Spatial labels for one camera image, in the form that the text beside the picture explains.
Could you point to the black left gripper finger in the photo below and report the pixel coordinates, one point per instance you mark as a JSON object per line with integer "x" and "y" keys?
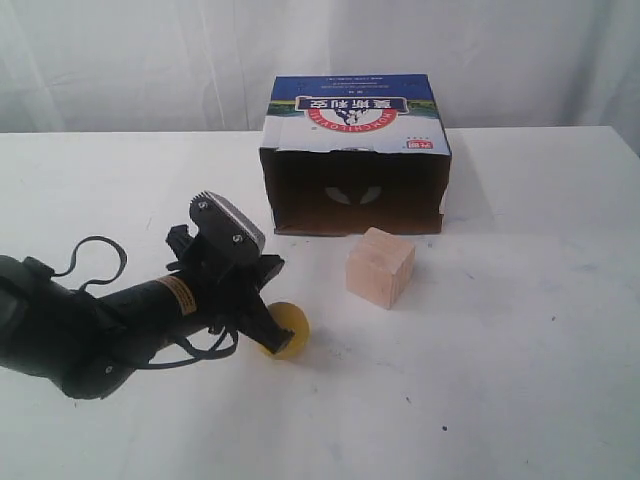
{"x": 265, "y": 269}

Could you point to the blue white cardboard box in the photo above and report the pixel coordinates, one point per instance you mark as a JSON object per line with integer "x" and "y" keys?
{"x": 343, "y": 153}

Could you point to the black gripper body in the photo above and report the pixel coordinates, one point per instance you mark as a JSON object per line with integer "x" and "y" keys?
{"x": 205, "y": 287}

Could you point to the light wooden block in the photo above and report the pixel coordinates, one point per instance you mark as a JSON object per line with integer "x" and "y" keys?
{"x": 380, "y": 267}

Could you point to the white curtain backdrop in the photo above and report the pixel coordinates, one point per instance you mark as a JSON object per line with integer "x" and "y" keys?
{"x": 210, "y": 65}

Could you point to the yellow ball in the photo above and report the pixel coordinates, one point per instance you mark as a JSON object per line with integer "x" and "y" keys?
{"x": 293, "y": 320}

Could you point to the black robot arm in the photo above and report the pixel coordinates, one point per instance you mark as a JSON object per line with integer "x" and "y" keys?
{"x": 89, "y": 346}

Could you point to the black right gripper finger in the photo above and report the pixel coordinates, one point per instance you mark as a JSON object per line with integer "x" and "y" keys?
{"x": 257, "y": 324}

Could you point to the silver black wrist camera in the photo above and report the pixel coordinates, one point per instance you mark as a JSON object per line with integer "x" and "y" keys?
{"x": 226, "y": 228}

